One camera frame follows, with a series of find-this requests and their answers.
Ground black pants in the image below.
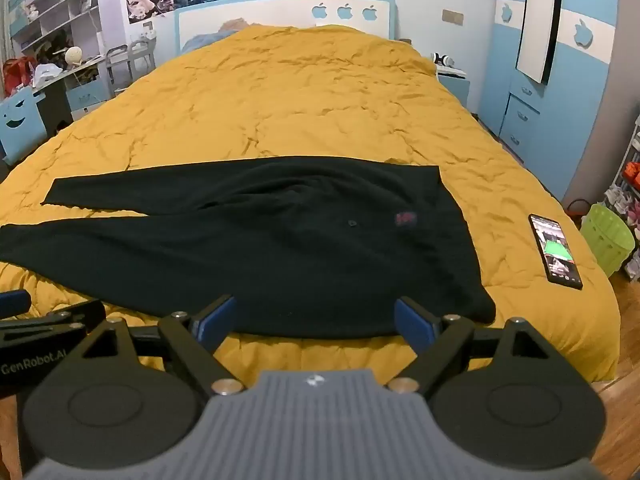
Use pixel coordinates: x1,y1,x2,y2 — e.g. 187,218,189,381
0,156,497,341

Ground yellow quilted blanket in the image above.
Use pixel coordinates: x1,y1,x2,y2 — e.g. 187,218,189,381
0,24,621,383

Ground green plastic basket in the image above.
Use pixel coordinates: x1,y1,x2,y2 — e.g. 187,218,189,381
580,202,636,278

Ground blue and white wardrobe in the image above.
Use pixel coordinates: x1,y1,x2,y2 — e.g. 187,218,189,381
480,0,621,203

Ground black smartphone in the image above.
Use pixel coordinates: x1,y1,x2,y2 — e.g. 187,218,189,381
528,213,584,291

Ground blue nightstand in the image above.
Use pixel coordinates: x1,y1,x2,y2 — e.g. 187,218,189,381
436,67,471,108

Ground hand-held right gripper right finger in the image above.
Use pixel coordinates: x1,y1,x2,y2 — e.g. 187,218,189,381
384,296,566,397

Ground white and blue headboard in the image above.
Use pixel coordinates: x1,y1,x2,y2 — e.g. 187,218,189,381
173,0,399,56

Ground white panel with black edge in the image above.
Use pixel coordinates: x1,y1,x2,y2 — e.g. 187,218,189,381
515,0,564,84

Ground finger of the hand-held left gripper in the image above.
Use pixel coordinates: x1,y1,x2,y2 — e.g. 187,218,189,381
0,289,32,320
0,299,107,348

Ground white and blue bookshelf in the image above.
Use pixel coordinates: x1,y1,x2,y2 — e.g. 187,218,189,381
5,0,108,61

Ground blue smiley face chair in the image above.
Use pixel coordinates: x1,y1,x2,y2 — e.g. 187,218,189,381
0,87,53,163

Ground shoe rack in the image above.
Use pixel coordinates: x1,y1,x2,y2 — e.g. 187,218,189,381
602,112,640,283

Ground blue pillow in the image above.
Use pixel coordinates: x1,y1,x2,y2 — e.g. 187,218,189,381
181,30,241,53

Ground grey chair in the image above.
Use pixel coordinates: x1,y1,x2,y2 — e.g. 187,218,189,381
105,42,157,98

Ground blue desk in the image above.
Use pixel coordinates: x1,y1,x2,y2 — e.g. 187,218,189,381
30,55,115,128

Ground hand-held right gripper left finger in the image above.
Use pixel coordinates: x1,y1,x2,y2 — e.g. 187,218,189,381
67,294,246,397

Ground red bag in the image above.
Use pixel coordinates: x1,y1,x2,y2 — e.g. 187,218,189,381
2,56,38,96

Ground white plastic bag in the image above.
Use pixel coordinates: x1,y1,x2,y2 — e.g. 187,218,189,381
32,62,66,86

